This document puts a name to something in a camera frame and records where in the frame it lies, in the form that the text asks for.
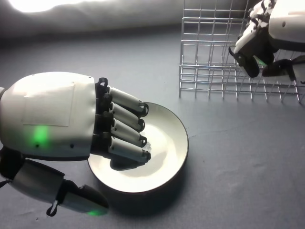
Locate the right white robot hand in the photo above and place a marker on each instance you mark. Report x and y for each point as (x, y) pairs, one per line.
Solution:
(286, 28)

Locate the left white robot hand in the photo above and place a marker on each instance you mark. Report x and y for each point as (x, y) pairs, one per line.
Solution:
(47, 114)

